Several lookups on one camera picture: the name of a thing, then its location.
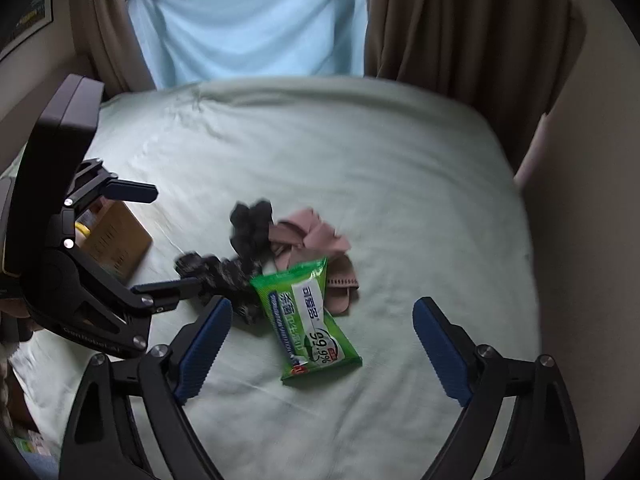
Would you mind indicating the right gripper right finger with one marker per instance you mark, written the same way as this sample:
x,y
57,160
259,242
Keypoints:
x,y
542,440

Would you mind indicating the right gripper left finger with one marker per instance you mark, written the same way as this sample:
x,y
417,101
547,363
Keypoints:
x,y
102,439

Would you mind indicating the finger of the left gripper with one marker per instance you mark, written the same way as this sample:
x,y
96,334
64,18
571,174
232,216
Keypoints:
x,y
130,191
165,296

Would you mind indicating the black patterned scrunchie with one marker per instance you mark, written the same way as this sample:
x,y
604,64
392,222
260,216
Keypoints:
x,y
228,278

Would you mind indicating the green wet wipes pack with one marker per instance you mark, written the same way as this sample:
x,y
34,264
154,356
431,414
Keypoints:
x,y
294,301

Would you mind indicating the yellow framed round mirror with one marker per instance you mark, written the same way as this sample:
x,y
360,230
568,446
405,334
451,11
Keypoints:
x,y
81,230

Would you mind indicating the cardboard box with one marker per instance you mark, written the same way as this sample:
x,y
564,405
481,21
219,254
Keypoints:
x,y
118,241

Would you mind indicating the pink hair bow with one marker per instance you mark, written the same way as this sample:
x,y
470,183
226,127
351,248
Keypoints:
x,y
304,237

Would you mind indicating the brown left curtain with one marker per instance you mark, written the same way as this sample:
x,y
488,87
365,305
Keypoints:
x,y
102,30

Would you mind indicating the brown curtain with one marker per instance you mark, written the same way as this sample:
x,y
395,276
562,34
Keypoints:
x,y
102,30
507,59

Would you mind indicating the light blue hanging sheet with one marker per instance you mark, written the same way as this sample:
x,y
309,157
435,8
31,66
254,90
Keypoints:
x,y
184,41

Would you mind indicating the pale green bed sheet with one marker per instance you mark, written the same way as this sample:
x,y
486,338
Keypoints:
x,y
418,185

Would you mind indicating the brown right curtain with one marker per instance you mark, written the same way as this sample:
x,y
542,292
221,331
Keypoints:
x,y
507,59

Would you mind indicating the framed wall picture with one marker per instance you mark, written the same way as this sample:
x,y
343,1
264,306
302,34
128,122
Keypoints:
x,y
38,15

